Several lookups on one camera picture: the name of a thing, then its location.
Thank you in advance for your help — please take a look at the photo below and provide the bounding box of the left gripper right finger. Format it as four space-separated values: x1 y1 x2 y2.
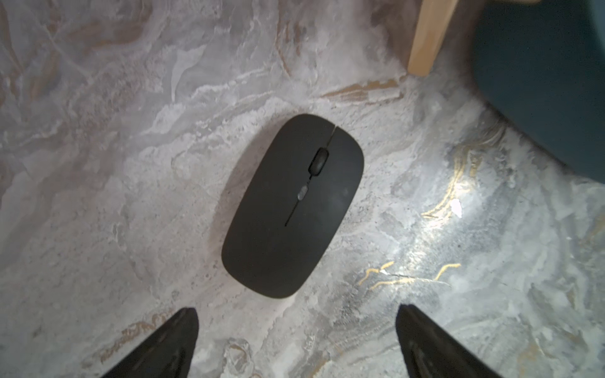
395 304 500 378

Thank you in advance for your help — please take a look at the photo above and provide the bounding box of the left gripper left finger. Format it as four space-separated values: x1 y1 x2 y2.
104 307 199 378

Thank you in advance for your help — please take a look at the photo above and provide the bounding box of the black mouse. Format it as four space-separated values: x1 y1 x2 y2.
222 114 364 299

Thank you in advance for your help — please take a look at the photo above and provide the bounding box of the teal storage box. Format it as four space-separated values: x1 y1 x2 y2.
471 1 604 183

